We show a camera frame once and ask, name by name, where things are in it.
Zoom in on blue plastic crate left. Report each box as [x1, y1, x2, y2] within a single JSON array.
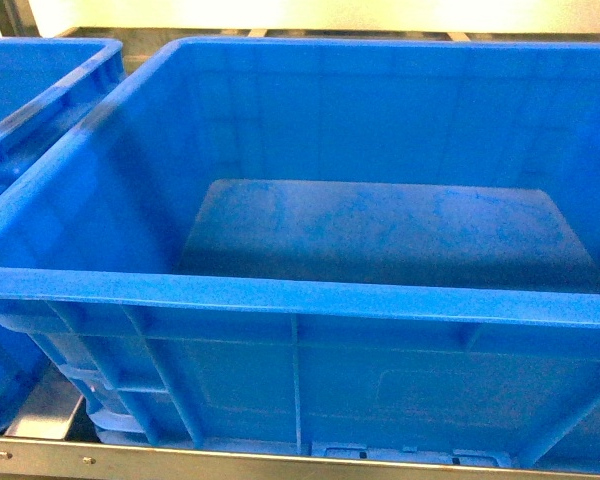
[[0, 37, 126, 433]]

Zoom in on blue plastic crate right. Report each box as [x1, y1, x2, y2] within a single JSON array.
[[0, 35, 600, 469]]

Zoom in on metal shelf rack frame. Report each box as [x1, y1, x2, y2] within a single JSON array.
[[0, 0, 600, 480]]

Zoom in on blue plastic crate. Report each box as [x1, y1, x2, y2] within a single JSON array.
[[0, 37, 126, 433], [0, 35, 600, 469]]

